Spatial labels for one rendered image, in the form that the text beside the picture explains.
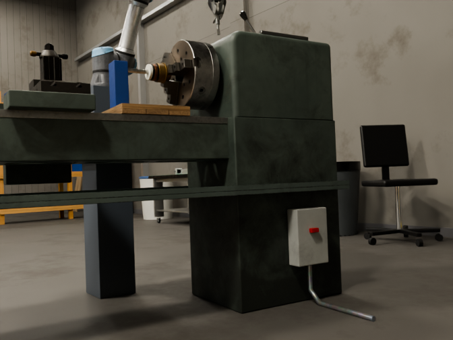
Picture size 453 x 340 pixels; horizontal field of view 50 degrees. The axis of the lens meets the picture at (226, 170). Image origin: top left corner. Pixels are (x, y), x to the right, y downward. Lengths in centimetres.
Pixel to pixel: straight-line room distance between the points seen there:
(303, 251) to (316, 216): 18
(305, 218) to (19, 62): 1025
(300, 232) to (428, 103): 288
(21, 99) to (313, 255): 139
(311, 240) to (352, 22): 360
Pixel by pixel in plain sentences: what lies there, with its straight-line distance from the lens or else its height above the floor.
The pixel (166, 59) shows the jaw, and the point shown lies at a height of 115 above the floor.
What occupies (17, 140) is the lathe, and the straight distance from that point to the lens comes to 190.
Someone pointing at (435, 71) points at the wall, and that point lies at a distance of 491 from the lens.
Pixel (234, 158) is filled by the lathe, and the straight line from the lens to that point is 215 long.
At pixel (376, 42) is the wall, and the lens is 532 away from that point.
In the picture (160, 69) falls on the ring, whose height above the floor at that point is 109.
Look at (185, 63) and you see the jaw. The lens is 219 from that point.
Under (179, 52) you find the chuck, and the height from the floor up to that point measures 118.
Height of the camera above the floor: 59
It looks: 1 degrees up
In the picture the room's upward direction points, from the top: 2 degrees counter-clockwise
